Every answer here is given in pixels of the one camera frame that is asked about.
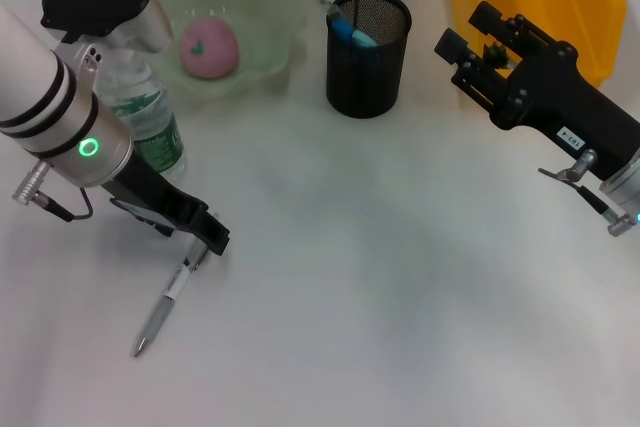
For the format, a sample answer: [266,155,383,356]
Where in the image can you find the wrist cable with plug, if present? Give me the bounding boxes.
[12,161,95,223]
[538,149,640,238]

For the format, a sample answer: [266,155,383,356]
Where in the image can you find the pink toy peach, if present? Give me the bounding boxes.
[178,15,240,79]

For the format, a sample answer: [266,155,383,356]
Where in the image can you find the blue scissors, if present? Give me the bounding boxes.
[330,16,377,48]

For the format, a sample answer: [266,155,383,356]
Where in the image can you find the translucent green fruit bowl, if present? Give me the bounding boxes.
[142,0,309,111]

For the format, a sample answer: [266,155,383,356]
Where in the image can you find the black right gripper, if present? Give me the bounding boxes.
[433,0,640,181]

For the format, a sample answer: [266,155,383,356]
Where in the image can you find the left wrist cable with plug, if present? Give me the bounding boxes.
[12,161,95,223]

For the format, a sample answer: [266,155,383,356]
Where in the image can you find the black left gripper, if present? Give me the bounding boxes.
[99,151,231,257]

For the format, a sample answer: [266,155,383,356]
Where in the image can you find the green plastic wrapper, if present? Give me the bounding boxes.
[482,41,516,68]

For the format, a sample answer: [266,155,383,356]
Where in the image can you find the clear green-label water bottle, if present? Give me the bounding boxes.
[94,46,190,183]

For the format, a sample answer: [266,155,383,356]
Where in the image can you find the black mesh pen holder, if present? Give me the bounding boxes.
[326,0,414,121]

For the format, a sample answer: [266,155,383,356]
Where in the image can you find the right wrist cable with plug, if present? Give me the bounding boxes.
[538,149,640,238]

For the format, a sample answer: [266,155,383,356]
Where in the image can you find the transparent plastic ruler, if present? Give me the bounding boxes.
[314,0,346,23]

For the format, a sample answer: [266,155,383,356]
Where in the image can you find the grey white ballpoint pen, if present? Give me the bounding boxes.
[130,239,206,358]

